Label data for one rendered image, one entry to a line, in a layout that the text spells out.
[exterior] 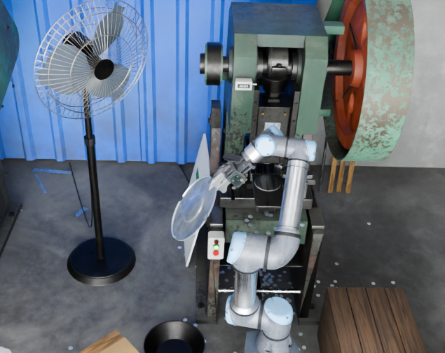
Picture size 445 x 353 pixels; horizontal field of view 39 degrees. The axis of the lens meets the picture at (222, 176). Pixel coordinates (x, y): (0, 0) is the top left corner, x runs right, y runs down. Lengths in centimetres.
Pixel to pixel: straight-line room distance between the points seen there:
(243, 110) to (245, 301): 83
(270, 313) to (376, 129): 84
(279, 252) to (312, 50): 91
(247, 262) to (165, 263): 150
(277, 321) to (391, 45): 115
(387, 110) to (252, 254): 79
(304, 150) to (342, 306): 101
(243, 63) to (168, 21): 135
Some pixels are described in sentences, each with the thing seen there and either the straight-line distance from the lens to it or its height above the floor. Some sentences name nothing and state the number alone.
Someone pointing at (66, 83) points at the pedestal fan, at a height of 125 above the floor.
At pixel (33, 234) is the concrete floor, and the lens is 392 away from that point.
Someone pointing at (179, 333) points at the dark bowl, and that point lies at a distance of 326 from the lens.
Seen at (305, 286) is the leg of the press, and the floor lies 27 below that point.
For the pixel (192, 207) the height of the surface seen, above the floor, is 94.
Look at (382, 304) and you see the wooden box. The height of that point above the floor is 35.
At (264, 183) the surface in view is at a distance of 295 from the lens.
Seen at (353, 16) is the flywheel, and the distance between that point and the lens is 300.
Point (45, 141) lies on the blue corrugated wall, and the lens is 442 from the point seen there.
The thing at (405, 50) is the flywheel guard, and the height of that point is 157.
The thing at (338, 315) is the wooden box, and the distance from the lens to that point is 299.
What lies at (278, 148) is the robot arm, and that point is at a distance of 226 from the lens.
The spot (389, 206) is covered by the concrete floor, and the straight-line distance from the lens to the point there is 426.
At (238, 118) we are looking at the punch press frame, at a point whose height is 114.
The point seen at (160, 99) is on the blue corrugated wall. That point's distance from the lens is 413.
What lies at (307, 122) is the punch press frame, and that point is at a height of 112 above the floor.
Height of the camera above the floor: 254
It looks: 36 degrees down
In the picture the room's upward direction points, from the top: 3 degrees clockwise
